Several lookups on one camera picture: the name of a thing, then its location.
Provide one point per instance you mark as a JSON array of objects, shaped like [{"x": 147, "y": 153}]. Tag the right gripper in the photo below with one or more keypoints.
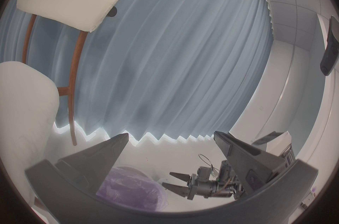
[{"x": 204, "y": 187}]

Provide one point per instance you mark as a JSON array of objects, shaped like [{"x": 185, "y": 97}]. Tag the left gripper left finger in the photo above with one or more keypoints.
[{"x": 98, "y": 162}]

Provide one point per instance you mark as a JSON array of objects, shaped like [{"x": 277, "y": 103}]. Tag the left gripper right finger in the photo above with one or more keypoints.
[{"x": 249, "y": 162}]

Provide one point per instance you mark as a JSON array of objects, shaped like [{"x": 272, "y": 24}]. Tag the purple plastic bag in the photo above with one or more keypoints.
[{"x": 127, "y": 188}]

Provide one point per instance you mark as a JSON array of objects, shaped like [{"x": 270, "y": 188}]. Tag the pale blue curtain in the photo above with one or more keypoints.
[{"x": 172, "y": 45}]

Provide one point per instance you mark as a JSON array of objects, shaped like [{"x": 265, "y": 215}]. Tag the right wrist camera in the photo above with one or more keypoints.
[{"x": 204, "y": 172}]

